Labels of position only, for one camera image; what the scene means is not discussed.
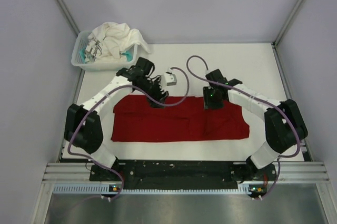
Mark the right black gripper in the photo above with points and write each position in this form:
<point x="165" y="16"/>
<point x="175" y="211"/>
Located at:
<point x="208" y="103"/>

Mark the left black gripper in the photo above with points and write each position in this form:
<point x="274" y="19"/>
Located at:
<point x="158" y="96"/>

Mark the red t shirt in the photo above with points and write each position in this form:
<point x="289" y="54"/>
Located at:
<point x="136" y="121"/>

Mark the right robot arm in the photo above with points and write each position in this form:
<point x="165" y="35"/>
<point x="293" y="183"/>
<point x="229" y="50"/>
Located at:
<point x="283" y="122"/>

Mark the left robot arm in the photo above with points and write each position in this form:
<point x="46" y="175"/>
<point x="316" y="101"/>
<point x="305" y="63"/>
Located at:
<point x="83" y="127"/>

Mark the teal garment in basket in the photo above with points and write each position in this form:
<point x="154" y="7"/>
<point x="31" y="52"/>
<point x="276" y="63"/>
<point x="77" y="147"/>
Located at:
<point x="99" y="55"/>

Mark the white plastic basket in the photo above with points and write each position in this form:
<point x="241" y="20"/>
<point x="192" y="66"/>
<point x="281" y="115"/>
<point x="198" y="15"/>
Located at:
<point x="77" y="58"/>

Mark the white t shirt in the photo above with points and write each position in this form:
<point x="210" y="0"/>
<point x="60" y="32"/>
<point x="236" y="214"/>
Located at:
<point x="115" y="38"/>

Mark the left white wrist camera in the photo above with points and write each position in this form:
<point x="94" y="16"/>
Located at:
<point x="168" y="78"/>

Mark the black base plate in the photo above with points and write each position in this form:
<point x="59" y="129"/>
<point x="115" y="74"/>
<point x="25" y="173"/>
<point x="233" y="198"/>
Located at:
<point x="179" y="175"/>

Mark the left aluminium corner post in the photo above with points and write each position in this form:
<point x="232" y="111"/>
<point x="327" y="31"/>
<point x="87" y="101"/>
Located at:
<point x="68" y="17"/>

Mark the aluminium corner post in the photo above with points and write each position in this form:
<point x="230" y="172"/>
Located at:
<point x="68" y="17"/>
<point x="288" y="22"/>

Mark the grey slotted cable duct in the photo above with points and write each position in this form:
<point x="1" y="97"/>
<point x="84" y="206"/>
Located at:
<point x="112" y="189"/>

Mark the right aluminium corner post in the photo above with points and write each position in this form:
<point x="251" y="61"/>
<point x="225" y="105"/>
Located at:
<point x="288" y="22"/>

